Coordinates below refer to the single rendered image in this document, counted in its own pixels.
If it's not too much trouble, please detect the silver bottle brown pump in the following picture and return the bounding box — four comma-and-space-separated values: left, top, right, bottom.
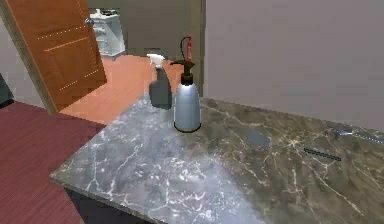
169, 60, 202, 134

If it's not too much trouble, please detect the grey spray bottle white nozzle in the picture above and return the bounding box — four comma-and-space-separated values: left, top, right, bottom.
146, 53, 174, 111

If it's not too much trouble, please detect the red fire extinguisher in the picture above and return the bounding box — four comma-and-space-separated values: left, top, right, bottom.
180, 36, 193, 64

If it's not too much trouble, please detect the grey marble counter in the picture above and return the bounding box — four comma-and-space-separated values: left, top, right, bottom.
49, 91, 384, 224

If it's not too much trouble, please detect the grey metal spatula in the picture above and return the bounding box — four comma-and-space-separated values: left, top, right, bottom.
247, 132, 343, 162

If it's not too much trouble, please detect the brown wooden room door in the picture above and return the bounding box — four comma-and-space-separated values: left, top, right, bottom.
4, 0, 108, 113

